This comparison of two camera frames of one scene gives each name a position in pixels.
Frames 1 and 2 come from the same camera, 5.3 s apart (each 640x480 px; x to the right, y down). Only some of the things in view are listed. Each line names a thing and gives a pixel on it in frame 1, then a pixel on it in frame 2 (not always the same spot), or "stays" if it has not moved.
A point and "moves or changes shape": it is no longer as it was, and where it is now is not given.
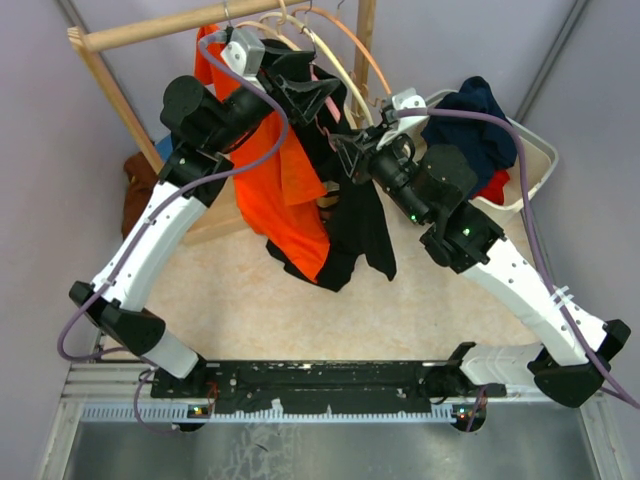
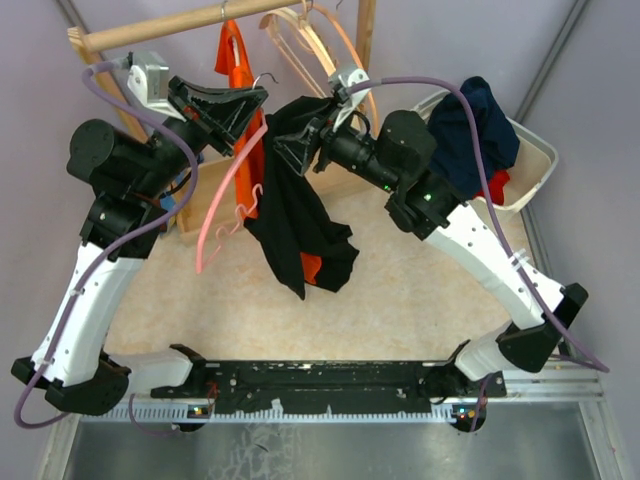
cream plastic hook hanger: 274,31 moves or changes shape
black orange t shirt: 358,225 → 294,222
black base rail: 309,388 stays
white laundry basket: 540,162 stays
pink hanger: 334,110 → 243,212
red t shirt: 493,190 stays
